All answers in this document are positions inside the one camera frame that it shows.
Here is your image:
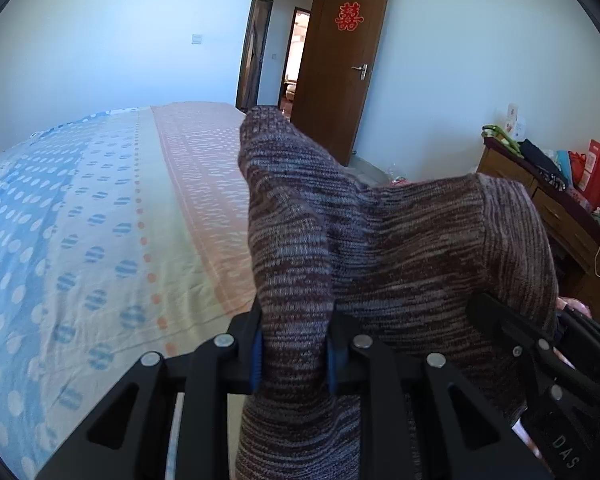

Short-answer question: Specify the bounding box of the red paper door decoration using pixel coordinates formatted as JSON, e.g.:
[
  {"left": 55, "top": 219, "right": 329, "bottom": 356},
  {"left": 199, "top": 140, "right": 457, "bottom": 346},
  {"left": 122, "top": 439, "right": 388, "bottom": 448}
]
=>
[{"left": 335, "top": 2, "right": 365, "bottom": 32}]

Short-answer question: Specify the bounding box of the brown knitted sweater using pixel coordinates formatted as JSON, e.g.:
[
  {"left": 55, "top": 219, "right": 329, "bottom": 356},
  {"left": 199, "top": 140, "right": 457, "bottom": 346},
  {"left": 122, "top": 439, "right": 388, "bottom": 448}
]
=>
[{"left": 235, "top": 105, "right": 561, "bottom": 480}]

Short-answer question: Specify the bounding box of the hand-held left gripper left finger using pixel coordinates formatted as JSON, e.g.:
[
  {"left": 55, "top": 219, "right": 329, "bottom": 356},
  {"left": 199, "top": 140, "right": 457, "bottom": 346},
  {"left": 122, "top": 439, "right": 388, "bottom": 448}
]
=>
[{"left": 37, "top": 305, "right": 266, "bottom": 480}]

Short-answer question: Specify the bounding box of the brown door frame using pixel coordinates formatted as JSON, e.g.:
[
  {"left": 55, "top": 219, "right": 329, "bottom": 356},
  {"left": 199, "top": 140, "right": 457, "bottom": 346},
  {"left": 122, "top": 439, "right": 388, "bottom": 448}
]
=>
[{"left": 235, "top": 0, "right": 338, "bottom": 113}]

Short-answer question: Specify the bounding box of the black cloth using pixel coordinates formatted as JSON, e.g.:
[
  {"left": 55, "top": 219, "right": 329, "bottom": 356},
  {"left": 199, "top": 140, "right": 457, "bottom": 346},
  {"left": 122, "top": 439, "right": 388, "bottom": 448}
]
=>
[{"left": 519, "top": 139, "right": 568, "bottom": 191}]

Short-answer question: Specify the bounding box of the wooden dresser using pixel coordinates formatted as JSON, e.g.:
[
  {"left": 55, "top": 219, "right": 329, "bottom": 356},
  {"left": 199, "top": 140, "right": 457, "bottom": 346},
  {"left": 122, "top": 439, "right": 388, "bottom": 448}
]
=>
[{"left": 476, "top": 137, "right": 600, "bottom": 323}]

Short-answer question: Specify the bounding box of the blue polka dot bed sheet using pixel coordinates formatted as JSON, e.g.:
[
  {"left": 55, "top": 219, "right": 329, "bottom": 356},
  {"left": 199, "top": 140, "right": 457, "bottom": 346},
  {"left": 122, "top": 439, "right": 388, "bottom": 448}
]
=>
[{"left": 0, "top": 101, "right": 261, "bottom": 476}]

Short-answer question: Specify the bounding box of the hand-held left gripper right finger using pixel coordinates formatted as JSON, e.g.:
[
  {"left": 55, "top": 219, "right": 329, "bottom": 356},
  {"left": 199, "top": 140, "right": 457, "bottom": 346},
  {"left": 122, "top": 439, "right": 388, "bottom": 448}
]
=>
[{"left": 325, "top": 310, "right": 556, "bottom": 480}]

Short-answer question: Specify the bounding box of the green plastic object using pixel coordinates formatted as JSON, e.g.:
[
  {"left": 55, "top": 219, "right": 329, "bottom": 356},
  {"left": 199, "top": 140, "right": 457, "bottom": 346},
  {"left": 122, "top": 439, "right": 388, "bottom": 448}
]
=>
[{"left": 482, "top": 125, "right": 523, "bottom": 157}]

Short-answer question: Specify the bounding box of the brown wooden door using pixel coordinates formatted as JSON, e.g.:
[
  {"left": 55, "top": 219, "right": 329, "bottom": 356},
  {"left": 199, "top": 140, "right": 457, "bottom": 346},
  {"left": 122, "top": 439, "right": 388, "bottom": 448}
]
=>
[{"left": 291, "top": 0, "right": 392, "bottom": 167}]

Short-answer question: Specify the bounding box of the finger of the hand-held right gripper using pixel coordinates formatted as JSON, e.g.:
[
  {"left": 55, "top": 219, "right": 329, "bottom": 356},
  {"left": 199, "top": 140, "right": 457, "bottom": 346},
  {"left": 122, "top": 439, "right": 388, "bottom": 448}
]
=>
[
  {"left": 559, "top": 306, "right": 600, "bottom": 378},
  {"left": 466, "top": 291, "right": 600, "bottom": 413}
]

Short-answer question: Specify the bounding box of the red paper bag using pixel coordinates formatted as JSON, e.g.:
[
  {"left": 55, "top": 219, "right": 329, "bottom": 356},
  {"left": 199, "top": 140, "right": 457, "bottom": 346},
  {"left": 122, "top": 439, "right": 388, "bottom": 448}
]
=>
[{"left": 567, "top": 140, "right": 600, "bottom": 211}]

